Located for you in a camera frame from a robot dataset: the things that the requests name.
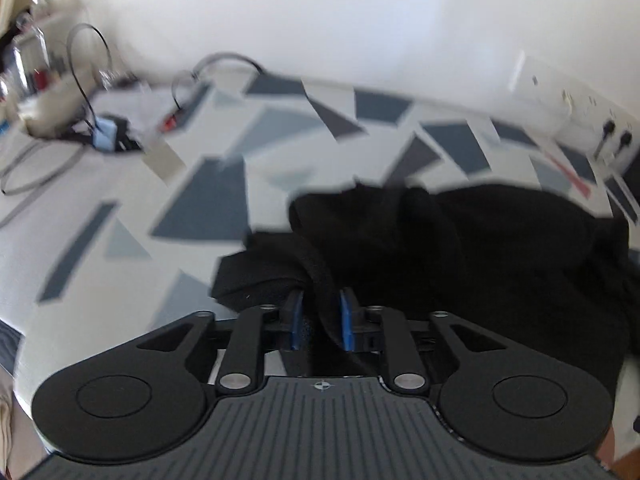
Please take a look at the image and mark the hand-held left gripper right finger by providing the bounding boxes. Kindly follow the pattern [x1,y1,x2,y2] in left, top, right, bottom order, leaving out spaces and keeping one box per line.
[339,287,507,395]

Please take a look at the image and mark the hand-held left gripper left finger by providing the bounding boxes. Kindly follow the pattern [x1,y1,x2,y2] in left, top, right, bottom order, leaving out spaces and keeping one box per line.
[135,288,306,395]

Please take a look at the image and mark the black garment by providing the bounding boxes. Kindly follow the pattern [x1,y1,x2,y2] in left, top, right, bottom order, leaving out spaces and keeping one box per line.
[209,182,632,396]

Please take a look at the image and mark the black adapter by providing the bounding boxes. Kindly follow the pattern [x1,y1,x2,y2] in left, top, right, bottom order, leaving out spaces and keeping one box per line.
[65,125,144,154]

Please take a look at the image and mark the light blue device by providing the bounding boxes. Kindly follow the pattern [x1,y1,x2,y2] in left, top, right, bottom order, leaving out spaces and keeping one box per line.
[91,116,132,152]

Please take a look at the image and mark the clear organizer box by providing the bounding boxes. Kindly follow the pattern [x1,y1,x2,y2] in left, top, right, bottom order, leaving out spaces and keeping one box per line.
[0,25,58,96]

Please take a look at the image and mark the dark grey cable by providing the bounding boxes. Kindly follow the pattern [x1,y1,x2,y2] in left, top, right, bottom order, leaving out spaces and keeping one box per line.
[172,52,266,111]

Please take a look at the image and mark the white wall socket panel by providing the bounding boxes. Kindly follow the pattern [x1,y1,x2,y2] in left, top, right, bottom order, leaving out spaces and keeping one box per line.
[509,50,640,163]

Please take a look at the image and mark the thin black looped cable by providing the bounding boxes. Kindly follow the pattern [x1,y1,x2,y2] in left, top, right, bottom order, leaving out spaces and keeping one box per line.
[66,24,112,133]

